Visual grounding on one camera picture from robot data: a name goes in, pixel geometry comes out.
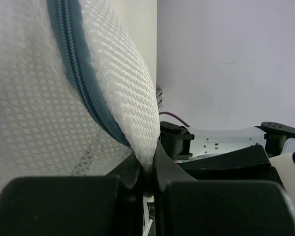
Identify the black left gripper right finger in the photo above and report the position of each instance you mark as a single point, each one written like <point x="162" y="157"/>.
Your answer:
<point x="186" y="206"/>

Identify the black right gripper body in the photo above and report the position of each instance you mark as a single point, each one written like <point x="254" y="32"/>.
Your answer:
<point x="250" y="163"/>

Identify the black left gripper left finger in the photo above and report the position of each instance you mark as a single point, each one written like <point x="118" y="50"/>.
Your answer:
<point x="110" y="205"/>

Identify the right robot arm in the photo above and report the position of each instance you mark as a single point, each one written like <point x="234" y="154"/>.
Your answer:
<point x="184" y="144"/>

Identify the white slotted cable duct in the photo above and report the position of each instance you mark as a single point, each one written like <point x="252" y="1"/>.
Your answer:
<point x="159" y="96"/>

